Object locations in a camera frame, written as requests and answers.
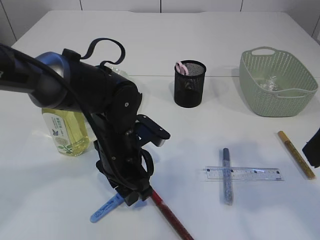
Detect green woven plastic basket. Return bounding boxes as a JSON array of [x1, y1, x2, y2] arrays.
[[239, 46, 319, 118]]

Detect gold glitter pen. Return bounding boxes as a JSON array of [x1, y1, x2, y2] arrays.
[[277, 130, 316, 180]]

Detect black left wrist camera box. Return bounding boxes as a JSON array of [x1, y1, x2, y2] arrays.
[[134, 114, 171, 147]]

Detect blue scissors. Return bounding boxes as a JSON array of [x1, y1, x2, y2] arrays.
[[89, 193, 124, 223]]

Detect yellow tea bottle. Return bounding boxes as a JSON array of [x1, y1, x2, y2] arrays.
[[41, 108, 90, 157]]

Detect pink scissors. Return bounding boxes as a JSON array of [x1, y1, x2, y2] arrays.
[[175, 61, 189, 76]]

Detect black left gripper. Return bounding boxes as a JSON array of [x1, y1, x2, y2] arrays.
[[93, 113, 154, 206]]

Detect clear plastic sheet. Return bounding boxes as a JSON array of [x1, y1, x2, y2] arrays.
[[259, 76, 280, 92]]

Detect clear plastic ruler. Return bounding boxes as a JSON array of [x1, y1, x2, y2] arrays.
[[203, 166, 284, 181]]

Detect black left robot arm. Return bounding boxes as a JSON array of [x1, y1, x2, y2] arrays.
[[0, 44, 154, 206]]

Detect silver glitter pen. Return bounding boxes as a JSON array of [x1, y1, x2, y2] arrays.
[[222, 148, 234, 206]]

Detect green wavy glass plate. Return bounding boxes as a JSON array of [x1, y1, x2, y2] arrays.
[[109, 66, 130, 79]]

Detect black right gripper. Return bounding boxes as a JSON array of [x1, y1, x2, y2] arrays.
[[302, 129, 320, 168]]

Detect red glitter pen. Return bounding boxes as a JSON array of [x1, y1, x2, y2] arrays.
[[151, 190, 194, 240]]

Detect black mesh pen holder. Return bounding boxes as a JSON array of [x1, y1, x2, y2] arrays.
[[173, 60, 207, 108]]

